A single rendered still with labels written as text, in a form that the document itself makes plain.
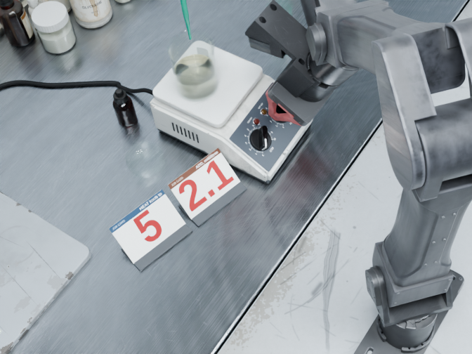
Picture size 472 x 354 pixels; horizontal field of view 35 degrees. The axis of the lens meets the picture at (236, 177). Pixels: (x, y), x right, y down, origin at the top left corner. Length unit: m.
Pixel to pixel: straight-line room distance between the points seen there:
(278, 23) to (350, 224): 0.29
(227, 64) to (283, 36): 0.17
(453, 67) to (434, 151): 0.09
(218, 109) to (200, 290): 0.25
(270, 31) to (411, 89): 0.36
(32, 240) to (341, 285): 0.42
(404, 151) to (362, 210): 0.44
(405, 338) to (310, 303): 0.14
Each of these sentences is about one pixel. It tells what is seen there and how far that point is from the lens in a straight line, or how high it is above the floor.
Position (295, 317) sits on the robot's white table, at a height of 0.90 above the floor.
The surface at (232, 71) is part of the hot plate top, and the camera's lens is 1.09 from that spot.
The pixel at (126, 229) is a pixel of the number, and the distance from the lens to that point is 1.03.
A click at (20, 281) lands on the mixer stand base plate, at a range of 1.06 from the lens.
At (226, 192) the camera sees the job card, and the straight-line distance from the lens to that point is 1.07.
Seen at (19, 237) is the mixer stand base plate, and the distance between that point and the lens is 1.09.
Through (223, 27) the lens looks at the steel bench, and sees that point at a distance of 1.27.
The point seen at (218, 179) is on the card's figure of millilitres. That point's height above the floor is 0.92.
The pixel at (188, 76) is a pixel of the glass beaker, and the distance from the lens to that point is 1.02.
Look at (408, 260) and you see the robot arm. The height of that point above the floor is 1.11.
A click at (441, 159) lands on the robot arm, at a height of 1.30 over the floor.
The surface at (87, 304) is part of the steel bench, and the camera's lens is 1.03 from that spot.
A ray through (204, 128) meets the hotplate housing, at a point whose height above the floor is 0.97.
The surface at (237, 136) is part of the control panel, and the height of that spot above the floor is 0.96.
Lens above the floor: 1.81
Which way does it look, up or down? 57 degrees down
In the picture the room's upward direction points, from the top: 8 degrees counter-clockwise
